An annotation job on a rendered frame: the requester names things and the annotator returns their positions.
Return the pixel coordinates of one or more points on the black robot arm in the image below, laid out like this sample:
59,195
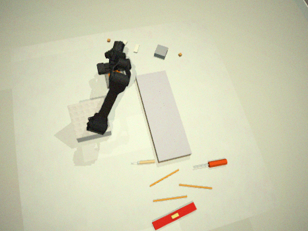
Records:
117,84

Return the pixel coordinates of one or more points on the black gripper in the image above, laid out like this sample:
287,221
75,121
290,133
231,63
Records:
105,69

